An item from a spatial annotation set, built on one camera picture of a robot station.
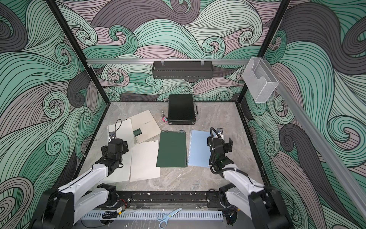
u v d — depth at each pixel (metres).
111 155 0.66
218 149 0.63
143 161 0.88
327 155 0.49
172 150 0.91
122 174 0.80
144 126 1.04
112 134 0.74
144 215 0.70
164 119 1.06
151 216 0.69
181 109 1.11
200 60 0.94
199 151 0.91
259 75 0.78
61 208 0.78
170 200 0.74
